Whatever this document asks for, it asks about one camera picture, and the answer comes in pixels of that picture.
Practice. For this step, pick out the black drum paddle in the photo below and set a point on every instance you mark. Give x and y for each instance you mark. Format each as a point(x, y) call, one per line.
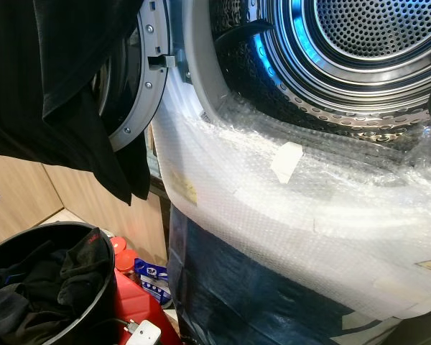
point(244, 32)

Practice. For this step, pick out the red plastic container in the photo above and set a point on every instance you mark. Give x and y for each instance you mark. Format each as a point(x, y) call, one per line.
point(136, 309)

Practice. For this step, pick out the white tape piece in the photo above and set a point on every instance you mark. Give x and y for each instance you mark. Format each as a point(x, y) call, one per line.
point(286, 162)

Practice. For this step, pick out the grey crumpled garment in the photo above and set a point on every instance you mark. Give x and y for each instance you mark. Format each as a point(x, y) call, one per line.
point(11, 309)

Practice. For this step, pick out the round silver washer door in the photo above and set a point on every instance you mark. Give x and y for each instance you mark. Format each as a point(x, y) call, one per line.
point(145, 93)

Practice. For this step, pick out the clear bubble wrap sheet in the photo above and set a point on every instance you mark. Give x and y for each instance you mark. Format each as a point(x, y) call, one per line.
point(280, 215)

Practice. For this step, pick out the blue white packet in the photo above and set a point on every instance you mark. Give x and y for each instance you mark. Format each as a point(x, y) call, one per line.
point(152, 280)

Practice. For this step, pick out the small white device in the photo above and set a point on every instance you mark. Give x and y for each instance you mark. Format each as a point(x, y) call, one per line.
point(145, 333)

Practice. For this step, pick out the washing machine body blue film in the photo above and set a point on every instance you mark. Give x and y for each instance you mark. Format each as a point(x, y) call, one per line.
point(244, 295)

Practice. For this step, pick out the light wooden cabinet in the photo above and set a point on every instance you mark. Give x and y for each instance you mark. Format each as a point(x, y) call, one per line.
point(72, 201)

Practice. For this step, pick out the yellow green energy label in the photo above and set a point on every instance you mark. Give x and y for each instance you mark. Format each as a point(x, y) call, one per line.
point(183, 187)

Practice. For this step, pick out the black garment with red print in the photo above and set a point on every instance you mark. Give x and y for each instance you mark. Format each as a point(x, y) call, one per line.
point(90, 262)

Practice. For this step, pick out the perforated steel washer drum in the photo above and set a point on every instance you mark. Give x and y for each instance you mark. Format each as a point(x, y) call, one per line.
point(373, 29)

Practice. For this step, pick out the grey washer door gasket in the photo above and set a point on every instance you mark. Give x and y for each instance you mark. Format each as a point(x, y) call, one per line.
point(197, 65)

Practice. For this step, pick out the black round laundry basket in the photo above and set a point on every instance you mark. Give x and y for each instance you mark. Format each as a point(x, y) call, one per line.
point(100, 316)

